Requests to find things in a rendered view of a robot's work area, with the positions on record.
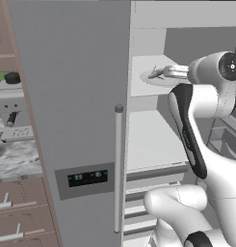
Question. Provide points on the silver coffee machine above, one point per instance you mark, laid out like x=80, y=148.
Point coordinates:
x=13, y=103

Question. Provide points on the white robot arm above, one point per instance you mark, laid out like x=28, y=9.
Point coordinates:
x=225, y=180

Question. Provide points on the white round plate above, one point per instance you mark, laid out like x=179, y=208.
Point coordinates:
x=161, y=82

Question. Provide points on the grey fish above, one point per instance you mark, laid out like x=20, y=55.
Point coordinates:
x=155, y=74

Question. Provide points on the brown drawer front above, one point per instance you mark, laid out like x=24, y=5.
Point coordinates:
x=26, y=193
x=32, y=222

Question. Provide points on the grey fridge door with display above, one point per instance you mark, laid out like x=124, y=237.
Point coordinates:
x=74, y=96

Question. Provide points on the brown wall cupboard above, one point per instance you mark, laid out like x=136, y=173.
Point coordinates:
x=2, y=29

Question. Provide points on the grey fridge cabinet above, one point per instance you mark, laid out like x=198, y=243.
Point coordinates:
x=148, y=19

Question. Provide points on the open fridge door with bins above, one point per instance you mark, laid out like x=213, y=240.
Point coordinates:
x=227, y=136

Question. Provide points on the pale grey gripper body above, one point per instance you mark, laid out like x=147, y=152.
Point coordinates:
x=174, y=71

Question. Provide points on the white fridge shelf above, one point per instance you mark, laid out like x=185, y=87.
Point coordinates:
x=151, y=141
x=145, y=87

